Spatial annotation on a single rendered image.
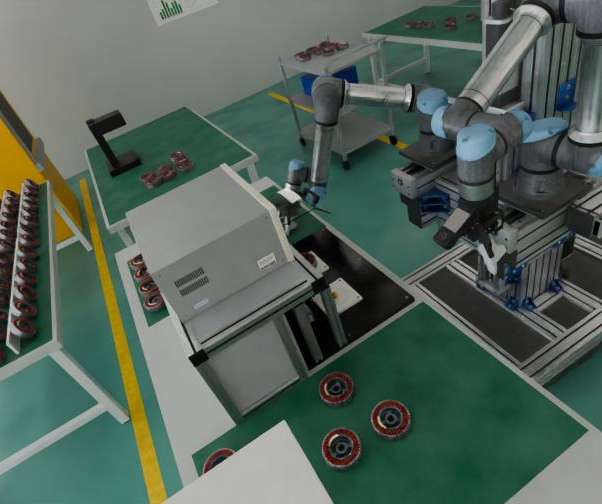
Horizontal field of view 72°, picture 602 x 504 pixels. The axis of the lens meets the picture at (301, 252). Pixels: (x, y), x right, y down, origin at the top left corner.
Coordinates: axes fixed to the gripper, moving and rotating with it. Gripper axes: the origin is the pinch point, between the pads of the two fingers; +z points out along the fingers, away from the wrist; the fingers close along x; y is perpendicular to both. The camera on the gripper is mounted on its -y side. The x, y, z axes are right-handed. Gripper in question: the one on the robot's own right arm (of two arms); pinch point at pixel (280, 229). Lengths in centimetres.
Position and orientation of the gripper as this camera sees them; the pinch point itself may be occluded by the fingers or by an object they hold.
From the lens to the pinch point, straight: 209.1
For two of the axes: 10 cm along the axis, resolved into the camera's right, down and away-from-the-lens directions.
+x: -4.8, -4.5, 7.5
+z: -2.0, 8.9, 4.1
